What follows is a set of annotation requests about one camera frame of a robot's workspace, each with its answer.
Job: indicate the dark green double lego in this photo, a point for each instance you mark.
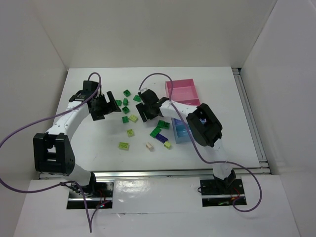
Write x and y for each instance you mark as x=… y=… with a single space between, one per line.
x=163 y=124

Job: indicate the light green long lego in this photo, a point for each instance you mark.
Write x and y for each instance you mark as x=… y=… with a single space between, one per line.
x=123 y=146

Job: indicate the dark green square lego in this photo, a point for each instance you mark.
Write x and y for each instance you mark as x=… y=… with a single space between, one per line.
x=127 y=93

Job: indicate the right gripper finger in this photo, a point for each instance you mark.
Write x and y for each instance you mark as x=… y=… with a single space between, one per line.
x=141 y=106
x=144 y=114

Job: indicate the aluminium frame rail right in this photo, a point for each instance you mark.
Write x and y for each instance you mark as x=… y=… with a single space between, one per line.
x=249 y=116

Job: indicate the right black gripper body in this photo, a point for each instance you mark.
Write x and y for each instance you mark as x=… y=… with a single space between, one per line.
x=147 y=108

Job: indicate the dark green long lego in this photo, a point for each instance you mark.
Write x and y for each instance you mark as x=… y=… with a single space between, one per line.
x=155 y=132

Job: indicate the dark green flat lego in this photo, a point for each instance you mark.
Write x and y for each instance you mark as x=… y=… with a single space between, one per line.
x=137 y=98

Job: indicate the dark green lego with number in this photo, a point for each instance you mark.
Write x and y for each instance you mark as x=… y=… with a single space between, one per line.
x=125 y=101

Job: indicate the dark green small lego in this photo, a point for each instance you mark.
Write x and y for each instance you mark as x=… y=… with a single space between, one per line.
x=119 y=102

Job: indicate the light green small lego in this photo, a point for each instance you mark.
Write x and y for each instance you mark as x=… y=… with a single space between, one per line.
x=167 y=145

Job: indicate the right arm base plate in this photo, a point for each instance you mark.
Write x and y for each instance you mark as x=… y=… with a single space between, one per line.
x=211 y=195

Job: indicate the light green square lego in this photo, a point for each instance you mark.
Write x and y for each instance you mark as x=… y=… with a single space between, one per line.
x=130 y=133

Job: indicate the aluminium frame rail front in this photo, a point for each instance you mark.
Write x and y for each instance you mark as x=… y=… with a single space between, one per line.
x=165 y=173

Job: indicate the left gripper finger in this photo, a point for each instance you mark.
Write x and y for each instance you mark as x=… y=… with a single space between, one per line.
x=99 y=115
x=112 y=104

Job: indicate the aluminium frame rail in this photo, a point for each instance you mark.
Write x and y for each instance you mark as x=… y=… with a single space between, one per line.
x=165 y=173
x=249 y=116

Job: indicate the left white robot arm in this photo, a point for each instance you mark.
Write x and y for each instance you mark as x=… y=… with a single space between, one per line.
x=53 y=153

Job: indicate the beige lego brick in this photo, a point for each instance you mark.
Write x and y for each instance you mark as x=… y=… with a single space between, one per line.
x=149 y=147

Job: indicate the dark green lego brick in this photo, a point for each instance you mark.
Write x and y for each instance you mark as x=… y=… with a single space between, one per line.
x=125 y=110

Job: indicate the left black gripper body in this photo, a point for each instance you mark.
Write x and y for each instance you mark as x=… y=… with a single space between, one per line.
x=103 y=107

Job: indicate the dark green lego near centre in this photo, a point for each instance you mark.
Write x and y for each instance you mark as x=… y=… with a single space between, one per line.
x=125 y=119

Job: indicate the pink and blue sorting tray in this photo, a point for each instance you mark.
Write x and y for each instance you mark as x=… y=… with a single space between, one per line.
x=184 y=92

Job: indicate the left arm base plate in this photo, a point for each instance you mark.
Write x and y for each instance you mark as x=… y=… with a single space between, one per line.
x=102 y=196

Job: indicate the purple lego brick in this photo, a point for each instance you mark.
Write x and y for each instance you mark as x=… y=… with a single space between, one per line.
x=161 y=138

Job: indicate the light green lego brick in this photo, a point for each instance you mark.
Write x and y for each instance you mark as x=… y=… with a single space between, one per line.
x=133 y=118

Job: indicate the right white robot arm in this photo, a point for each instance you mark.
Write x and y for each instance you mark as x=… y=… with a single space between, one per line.
x=202 y=126

